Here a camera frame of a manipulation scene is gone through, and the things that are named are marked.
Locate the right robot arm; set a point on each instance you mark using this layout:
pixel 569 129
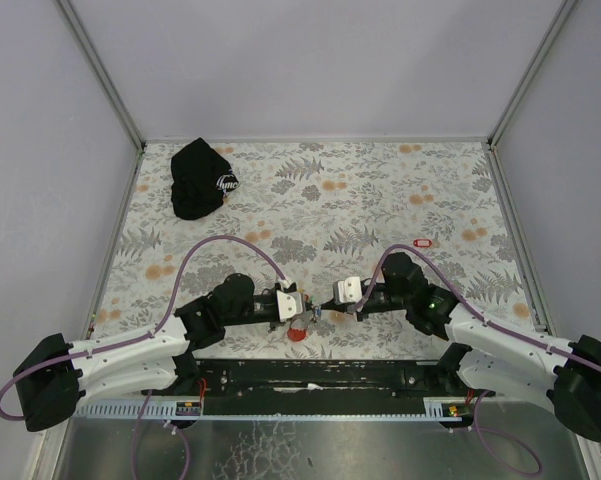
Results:
pixel 557 374

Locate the red key tag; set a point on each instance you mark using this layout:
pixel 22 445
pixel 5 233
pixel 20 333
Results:
pixel 423 243

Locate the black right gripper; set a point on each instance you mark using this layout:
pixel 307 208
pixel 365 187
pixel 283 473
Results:
pixel 331 305

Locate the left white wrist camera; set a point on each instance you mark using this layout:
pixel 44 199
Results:
pixel 289 301

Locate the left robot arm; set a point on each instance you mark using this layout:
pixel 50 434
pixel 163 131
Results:
pixel 58 376

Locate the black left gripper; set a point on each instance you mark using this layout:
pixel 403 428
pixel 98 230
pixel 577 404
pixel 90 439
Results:
pixel 303 310

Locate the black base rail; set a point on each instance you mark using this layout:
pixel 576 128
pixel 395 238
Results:
pixel 260 387

